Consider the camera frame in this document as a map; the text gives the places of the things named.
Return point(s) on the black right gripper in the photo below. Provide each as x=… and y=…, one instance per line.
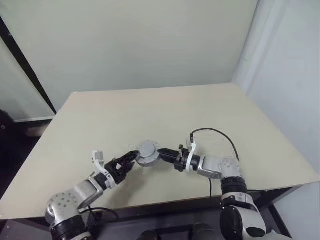
x=182, y=160

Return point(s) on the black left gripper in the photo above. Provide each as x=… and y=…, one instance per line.
x=116, y=171

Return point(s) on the grey motor housing copper windings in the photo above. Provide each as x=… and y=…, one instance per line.
x=147, y=162

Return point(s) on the round grey motor lid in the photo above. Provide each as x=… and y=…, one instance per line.
x=148, y=149

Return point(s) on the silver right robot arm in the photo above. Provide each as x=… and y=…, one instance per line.
x=212, y=166

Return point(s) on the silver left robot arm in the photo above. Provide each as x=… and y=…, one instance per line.
x=85, y=190

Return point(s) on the dark rounded shape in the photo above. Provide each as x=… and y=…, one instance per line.
x=203, y=231
x=149, y=235

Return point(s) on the frosted glass panel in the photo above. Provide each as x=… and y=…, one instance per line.
x=15, y=95

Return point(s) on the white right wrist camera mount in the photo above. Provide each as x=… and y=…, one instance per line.
x=192, y=153

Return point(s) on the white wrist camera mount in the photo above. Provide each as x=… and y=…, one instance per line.
x=192, y=153
x=97, y=156

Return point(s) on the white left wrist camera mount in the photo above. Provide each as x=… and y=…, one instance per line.
x=97, y=156

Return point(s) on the black table frame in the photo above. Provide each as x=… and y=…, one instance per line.
x=275, y=197

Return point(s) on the black diagonal frame post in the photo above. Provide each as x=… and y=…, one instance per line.
x=27, y=67

